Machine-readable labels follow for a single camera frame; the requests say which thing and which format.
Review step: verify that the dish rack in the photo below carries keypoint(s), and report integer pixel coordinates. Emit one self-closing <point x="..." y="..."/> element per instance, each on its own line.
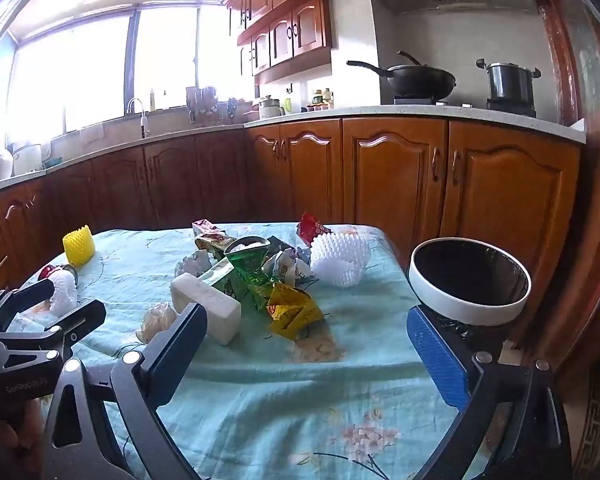
<point x="202" y="102"/>

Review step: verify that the kitchen window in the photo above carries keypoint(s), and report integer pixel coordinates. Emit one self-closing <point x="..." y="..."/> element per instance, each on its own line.
<point x="95" y="75"/>

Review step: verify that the wooden base cabinets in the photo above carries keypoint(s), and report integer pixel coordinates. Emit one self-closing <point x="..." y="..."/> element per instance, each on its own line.
<point x="390" y="175"/>

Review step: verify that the yellow foam fruit net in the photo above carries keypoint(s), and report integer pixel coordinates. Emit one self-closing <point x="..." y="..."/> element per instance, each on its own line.
<point x="79" y="246"/>

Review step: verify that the white bin with black bag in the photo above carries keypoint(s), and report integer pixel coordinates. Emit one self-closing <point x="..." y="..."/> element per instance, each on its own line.
<point x="470" y="310"/>

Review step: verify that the small red object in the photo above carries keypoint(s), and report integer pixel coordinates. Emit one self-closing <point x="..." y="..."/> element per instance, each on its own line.
<point x="47" y="272"/>

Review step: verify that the green white carton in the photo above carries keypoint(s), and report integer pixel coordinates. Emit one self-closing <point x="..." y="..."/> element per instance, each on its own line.
<point x="220" y="280"/>

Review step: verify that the turquoise floral tablecloth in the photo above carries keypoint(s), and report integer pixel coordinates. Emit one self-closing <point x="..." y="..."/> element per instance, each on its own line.
<point x="280" y="385"/>

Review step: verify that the green foil snack packet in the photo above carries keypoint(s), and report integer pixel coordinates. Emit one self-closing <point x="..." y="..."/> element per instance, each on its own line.
<point x="250" y="265"/>

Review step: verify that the small white foam fruit net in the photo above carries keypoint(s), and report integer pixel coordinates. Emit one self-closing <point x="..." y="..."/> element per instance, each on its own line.
<point x="64" y="292"/>

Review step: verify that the dark steel cooking pot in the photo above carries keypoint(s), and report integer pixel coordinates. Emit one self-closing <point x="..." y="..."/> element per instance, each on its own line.
<point x="510" y="82"/>

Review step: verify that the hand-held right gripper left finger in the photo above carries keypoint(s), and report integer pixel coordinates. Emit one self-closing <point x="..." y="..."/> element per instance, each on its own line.
<point x="180" y="350"/>

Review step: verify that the wooden wall cabinets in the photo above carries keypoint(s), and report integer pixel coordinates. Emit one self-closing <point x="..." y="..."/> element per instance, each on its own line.
<point x="285" y="25"/>

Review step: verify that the white tissue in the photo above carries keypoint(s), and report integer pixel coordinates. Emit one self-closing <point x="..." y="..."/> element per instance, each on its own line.
<point x="157" y="317"/>

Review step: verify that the gas stove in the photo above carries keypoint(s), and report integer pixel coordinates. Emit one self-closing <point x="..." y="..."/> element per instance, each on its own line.
<point x="512" y="107"/>

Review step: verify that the large white foam fruit net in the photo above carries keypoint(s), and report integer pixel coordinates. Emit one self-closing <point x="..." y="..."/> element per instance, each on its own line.
<point x="340" y="260"/>

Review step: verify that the group of condiment bottles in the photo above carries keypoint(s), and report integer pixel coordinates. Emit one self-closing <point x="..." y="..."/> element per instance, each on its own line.
<point x="321" y="101"/>

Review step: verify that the yellow snack packet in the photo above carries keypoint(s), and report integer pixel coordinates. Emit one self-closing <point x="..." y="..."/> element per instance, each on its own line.
<point x="292" y="312"/>

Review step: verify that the black wok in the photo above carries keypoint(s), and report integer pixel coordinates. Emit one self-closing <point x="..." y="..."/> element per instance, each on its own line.
<point x="420" y="80"/>

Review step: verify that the wooden glass door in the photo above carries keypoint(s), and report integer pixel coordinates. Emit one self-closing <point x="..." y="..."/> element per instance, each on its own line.
<point x="580" y="85"/>

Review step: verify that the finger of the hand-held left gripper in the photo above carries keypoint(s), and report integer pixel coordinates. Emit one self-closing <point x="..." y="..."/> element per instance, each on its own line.
<point x="82" y="317"/>
<point x="25" y="295"/>

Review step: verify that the foil snack wrapper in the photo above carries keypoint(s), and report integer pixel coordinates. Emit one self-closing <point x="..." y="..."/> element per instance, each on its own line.
<point x="290" y="267"/>

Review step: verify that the white paper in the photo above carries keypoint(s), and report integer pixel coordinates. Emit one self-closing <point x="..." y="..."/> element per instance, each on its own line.
<point x="195" y="262"/>

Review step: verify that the person's left hand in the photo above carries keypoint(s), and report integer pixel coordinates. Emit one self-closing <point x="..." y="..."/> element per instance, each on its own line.
<point x="17" y="440"/>

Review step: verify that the white rice cooker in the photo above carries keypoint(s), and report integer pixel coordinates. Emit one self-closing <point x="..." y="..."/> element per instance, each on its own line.
<point x="27" y="160"/>

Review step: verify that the patterned floor rug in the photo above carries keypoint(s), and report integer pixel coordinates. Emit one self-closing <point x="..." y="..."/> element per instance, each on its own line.
<point x="597" y="425"/>

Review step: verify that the white foam block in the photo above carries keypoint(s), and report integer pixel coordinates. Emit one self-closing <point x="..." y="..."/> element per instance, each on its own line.
<point x="205" y="300"/>

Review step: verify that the chrome faucet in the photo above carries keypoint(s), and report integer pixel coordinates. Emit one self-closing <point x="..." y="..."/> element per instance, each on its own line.
<point x="142" y="115"/>

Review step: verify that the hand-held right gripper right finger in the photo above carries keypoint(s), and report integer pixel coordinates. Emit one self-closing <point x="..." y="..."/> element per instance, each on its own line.
<point x="437" y="360"/>

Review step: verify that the red green snack packet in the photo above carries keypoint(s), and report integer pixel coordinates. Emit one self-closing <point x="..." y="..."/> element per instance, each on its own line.
<point x="210" y="237"/>

